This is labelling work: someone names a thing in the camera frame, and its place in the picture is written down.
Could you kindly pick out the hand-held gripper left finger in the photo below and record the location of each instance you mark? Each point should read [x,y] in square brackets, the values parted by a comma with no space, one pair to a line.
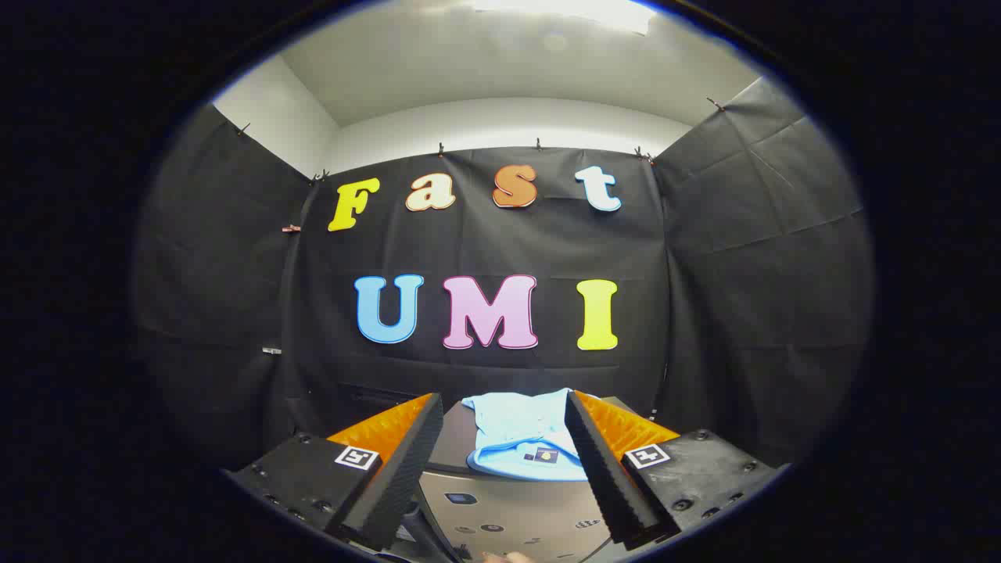
[403,469]

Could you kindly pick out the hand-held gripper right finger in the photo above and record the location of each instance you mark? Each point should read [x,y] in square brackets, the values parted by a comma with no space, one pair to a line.
[602,469]

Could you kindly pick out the light blue shirt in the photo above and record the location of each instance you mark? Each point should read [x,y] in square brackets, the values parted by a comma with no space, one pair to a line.
[516,438]

